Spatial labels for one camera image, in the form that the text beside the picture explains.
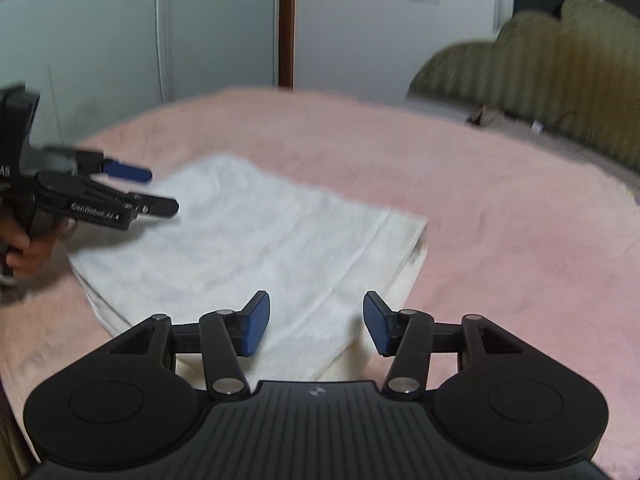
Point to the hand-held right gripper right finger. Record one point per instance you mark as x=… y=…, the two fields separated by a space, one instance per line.
x=378 y=322

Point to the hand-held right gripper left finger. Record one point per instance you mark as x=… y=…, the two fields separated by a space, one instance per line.
x=256 y=322

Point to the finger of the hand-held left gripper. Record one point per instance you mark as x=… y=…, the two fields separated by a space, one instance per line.
x=127 y=170
x=157 y=205

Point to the white pants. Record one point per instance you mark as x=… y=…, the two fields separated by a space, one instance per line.
x=250 y=250

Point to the person's left hand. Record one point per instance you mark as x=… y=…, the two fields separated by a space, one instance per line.
x=27 y=255

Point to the pale green wardrobe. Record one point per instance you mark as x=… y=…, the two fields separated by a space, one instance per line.
x=125 y=35

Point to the pink blanket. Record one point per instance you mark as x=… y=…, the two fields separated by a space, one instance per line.
x=500 y=240

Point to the white charger plug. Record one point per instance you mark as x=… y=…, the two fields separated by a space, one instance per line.
x=537 y=127

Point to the olive padded headboard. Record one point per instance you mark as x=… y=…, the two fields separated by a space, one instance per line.
x=550 y=65

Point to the brown wooden door frame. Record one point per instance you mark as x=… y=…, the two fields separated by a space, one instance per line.
x=286 y=22

